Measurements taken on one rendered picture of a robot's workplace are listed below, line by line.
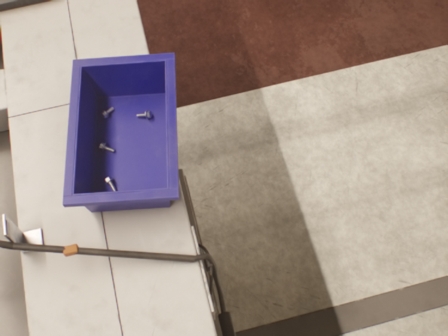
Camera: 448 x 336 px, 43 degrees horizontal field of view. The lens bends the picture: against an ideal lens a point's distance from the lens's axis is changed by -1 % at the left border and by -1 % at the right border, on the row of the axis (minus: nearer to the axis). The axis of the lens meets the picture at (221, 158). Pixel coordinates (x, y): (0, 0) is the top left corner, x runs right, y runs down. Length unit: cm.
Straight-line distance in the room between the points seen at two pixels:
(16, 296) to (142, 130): 31
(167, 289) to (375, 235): 104
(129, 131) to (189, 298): 27
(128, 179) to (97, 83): 16
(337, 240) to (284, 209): 18
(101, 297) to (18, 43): 47
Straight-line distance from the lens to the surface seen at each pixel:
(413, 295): 172
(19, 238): 84
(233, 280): 166
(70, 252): 79
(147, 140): 88
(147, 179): 85
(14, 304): 91
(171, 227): 82
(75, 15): 105
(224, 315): 92
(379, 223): 176
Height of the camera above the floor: 160
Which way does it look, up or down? 63 degrees down
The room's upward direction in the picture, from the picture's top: 3 degrees counter-clockwise
